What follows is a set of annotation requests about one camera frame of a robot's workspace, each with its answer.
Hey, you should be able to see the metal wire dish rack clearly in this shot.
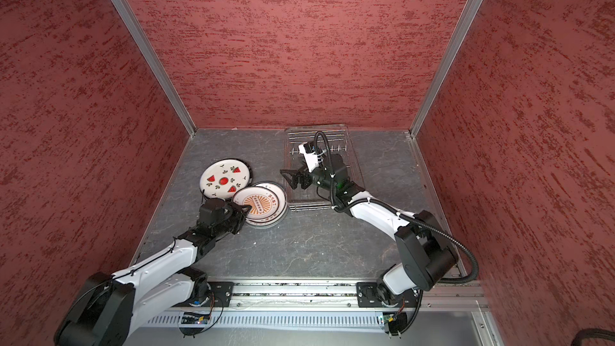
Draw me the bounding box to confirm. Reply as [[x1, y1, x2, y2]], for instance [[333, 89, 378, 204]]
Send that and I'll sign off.
[[282, 124, 365, 214]]

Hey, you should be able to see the orange sunburst green rim plate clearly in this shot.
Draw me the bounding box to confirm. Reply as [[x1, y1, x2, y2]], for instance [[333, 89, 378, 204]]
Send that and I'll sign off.
[[232, 187, 283, 224]]

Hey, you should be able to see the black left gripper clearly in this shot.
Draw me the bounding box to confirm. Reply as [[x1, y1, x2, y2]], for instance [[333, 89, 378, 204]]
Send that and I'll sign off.
[[213, 201, 252, 238]]

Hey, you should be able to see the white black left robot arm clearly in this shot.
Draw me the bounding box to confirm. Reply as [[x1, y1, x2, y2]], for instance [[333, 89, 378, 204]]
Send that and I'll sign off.
[[54, 198, 251, 345]]

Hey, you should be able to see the aluminium corner post right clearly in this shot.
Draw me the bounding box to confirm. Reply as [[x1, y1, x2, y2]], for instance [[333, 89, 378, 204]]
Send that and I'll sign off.
[[409, 0, 484, 139]]

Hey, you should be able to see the left base circuit board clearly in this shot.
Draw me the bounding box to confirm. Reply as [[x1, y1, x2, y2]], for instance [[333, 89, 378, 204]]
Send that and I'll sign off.
[[179, 312, 211, 337]]

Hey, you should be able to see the aluminium corner post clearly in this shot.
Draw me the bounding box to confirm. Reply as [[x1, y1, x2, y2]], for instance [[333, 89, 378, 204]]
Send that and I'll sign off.
[[111, 0, 198, 139], [409, 0, 484, 139]]

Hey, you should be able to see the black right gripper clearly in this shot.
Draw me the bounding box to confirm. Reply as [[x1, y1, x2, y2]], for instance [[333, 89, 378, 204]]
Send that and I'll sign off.
[[280, 156, 337, 193]]

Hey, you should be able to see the plain white plate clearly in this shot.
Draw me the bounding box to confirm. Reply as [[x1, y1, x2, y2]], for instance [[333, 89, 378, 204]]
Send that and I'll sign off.
[[200, 159, 252, 200]]

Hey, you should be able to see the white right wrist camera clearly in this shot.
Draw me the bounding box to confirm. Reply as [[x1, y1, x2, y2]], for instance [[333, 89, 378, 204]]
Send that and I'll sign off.
[[299, 142, 321, 173]]

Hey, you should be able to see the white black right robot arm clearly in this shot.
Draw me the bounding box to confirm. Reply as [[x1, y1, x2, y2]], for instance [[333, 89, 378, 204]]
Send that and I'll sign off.
[[280, 154, 459, 306]]

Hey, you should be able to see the right base circuit board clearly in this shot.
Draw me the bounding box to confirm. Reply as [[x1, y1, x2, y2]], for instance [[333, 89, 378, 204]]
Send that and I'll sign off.
[[378, 312, 408, 337]]

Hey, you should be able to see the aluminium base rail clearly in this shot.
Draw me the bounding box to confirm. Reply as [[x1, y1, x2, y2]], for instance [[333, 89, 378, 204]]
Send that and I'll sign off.
[[140, 279, 495, 333]]

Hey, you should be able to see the aluminium corner post left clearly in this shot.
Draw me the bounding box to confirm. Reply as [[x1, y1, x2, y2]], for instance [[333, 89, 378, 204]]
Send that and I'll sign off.
[[111, 0, 198, 139]]

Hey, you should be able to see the base circuit board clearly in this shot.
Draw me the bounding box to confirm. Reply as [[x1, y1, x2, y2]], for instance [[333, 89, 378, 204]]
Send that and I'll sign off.
[[179, 312, 211, 337], [378, 312, 408, 337]]

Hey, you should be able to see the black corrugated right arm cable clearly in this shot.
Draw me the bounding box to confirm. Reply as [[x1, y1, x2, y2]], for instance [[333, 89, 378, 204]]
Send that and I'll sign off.
[[313, 130, 480, 335]]

